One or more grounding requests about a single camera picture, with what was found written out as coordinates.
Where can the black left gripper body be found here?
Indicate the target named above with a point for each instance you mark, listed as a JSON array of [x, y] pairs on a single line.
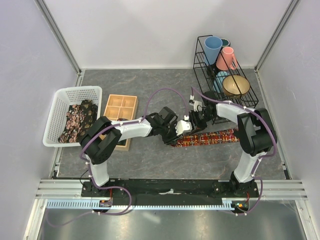
[[169, 135]]

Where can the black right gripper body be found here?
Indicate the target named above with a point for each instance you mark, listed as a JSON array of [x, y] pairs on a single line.
[[199, 119]]

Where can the multicolour patchwork tie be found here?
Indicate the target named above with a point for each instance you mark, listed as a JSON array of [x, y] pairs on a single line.
[[208, 138]]

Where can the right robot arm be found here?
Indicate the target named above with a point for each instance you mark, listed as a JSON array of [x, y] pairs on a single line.
[[255, 133]]

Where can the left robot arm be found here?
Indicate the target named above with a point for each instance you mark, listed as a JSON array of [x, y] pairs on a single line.
[[101, 139]]

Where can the light blue cup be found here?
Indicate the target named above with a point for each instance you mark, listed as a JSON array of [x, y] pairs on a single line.
[[218, 82]]

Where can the wooden bowl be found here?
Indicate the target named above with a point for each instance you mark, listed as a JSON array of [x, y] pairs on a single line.
[[235, 86]]

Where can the wooden compartment box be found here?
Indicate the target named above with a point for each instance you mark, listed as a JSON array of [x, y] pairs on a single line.
[[121, 106]]

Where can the pink mug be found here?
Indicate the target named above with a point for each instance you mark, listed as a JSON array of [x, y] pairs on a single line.
[[227, 59]]

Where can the blue plastic cup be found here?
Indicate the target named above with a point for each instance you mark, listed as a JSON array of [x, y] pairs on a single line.
[[212, 47]]

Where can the dark green cup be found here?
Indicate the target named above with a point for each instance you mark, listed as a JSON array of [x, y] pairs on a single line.
[[225, 43]]

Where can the black gold patterned tie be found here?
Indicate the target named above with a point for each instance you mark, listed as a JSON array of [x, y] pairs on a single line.
[[88, 114]]

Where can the floral black pink tie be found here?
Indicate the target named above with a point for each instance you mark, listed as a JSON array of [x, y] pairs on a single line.
[[74, 120]]

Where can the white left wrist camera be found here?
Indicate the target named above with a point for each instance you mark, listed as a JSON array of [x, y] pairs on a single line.
[[183, 126]]

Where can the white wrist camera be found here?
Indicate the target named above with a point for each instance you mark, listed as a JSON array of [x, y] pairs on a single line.
[[197, 105], [183, 126]]

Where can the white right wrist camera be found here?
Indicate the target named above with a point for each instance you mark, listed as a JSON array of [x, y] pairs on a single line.
[[197, 105]]

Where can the black wire rack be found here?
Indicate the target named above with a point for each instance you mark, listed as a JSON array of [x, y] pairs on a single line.
[[205, 76]]

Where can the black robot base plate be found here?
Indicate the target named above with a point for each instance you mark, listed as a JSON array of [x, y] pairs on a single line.
[[185, 188]]

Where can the slotted cable duct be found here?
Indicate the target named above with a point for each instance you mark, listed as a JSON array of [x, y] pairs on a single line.
[[165, 203]]

